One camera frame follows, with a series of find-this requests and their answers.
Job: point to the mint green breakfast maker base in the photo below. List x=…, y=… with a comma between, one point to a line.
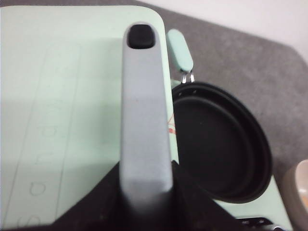
x=269, y=205

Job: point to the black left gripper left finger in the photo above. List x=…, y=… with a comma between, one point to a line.
x=100, y=210

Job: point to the beige ribbed bowl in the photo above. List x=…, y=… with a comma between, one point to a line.
x=295, y=194

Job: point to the black round frying pan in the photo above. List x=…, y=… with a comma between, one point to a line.
x=220, y=143

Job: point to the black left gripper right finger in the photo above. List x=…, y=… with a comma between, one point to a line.
x=194, y=210

